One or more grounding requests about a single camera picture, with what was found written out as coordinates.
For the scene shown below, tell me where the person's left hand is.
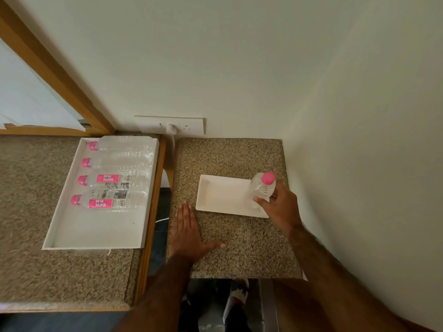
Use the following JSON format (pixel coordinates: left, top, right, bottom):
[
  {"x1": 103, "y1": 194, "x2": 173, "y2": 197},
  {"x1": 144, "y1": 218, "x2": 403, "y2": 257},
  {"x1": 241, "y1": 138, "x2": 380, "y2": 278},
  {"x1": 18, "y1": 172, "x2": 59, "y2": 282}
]
[{"x1": 168, "y1": 201, "x2": 226, "y2": 263}]

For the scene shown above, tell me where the person's right hand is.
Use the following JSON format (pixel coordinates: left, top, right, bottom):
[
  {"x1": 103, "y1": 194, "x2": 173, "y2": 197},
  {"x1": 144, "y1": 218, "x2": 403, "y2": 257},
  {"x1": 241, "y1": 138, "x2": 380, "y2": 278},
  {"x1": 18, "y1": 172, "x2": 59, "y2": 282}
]
[{"x1": 253, "y1": 183, "x2": 305, "y2": 237}]

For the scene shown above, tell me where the clear water bottle pink cap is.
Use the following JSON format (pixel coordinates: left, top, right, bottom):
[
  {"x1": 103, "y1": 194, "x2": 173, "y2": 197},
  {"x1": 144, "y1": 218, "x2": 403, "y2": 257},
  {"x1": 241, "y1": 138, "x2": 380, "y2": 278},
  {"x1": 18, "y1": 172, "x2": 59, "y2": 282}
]
[
  {"x1": 89, "y1": 136, "x2": 155, "y2": 158},
  {"x1": 249, "y1": 172, "x2": 277, "y2": 205},
  {"x1": 78, "y1": 172, "x2": 152, "y2": 188},
  {"x1": 71, "y1": 189, "x2": 148, "y2": 211},
  {"x1": 82, "y1": 155, "x2": 153, "y2": 172}
]

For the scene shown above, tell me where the person's left forearm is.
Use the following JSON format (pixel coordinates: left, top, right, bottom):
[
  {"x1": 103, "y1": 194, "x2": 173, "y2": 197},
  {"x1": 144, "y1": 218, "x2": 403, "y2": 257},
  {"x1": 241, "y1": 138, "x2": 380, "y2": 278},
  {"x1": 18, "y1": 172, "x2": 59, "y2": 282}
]
[{"x1": 114, "y1": 254, "x2": 195, "y2": 332}]

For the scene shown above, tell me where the person's right forearm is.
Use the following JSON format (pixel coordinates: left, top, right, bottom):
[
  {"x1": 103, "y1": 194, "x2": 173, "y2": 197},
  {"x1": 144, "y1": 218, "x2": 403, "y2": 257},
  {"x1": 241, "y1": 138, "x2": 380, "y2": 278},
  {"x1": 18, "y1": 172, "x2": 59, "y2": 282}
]
[{"x1": 287, "y1": 225, "x2": 435, "y2": 332}]

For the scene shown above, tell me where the small white rectangular tray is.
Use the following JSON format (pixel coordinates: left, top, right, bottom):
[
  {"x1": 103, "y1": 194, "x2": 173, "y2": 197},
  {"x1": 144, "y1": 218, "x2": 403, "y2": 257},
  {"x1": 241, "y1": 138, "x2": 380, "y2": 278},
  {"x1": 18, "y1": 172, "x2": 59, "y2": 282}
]
[{"x1": 195, "y1": 174, "x2": 270, "y2": 219}]

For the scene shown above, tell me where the white sandal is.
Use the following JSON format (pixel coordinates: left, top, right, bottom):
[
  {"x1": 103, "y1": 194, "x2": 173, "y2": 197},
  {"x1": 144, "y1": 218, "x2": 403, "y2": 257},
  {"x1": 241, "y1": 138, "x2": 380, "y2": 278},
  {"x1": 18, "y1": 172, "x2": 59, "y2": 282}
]
[{"x1": 222, "y1": 278, "x2": 250, "y2": 323}]

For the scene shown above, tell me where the person's leg in dark trousers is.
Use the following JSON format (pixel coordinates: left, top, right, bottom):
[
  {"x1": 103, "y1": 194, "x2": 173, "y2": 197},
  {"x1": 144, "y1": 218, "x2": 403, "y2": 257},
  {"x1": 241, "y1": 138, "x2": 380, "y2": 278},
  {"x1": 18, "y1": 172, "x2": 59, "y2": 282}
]
[{"x1": 224, "y1": 303, "x2": 253, "y2": 332}]

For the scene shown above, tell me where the grey metal table leg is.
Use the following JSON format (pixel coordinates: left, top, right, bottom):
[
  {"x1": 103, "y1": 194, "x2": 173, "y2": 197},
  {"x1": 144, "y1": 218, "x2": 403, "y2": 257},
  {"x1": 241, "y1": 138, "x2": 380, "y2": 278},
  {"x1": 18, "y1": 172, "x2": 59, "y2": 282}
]
[{"x1": 260, "y1": 280, "x2": 279, "y2": 332}]

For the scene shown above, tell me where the large white rectangular tray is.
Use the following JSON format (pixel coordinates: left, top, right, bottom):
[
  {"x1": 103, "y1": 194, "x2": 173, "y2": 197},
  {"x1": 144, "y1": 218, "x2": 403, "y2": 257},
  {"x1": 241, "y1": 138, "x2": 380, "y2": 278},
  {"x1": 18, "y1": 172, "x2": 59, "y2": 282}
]
[{"x1": 42, "y1": 136, "x2": 160, "y2": 251}]

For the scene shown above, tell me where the white wall socket plate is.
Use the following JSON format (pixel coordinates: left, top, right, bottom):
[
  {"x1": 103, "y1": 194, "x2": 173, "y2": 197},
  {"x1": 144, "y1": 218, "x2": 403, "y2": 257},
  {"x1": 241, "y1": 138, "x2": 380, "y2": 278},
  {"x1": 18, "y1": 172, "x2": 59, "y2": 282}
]
[{"x1": 134, "y1": 116, "x2": 205, "y2": 135}]

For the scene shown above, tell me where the white power cable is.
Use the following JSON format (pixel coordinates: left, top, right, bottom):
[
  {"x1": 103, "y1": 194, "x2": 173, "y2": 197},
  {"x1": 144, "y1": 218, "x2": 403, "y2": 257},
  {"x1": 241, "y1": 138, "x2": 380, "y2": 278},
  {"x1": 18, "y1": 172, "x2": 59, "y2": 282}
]
[{"x1": 155, "y1": 134, "x2": 177, "y2": 224}]

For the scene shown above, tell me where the wooden frame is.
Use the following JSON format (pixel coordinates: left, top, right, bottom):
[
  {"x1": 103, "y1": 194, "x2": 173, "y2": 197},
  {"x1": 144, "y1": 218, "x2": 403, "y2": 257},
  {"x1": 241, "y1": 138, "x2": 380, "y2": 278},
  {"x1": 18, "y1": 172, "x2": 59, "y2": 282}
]
[{"x1": 0, "y1": 0, "x2": 116, "y2": 136}]

